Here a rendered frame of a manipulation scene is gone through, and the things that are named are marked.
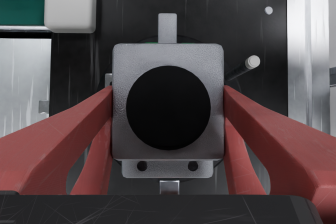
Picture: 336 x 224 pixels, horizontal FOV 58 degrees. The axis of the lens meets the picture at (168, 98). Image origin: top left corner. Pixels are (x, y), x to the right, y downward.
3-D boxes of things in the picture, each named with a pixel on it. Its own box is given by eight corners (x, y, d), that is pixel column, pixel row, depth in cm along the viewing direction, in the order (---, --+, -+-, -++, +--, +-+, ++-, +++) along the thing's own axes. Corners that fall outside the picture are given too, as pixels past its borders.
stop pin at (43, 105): (63, 113, 35) (49, 114, 31) (52, 113, 35) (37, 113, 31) (63, 101, 35) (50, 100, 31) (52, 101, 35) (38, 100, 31)
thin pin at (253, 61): (232, 80, 28) (260, 67, 20) (223, 80, 28) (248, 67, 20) (232, 72, 28) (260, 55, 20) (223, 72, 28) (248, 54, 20)
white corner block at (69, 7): (99, 38, 33) (90, 27, 29) (57, 37, 33) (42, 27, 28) (100, -5, 33) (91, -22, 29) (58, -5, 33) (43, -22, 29)
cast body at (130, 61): (205, 168, 17) (233, 201, 10) (128, 168, 17) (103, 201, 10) (204, 24, 18) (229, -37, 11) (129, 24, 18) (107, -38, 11)
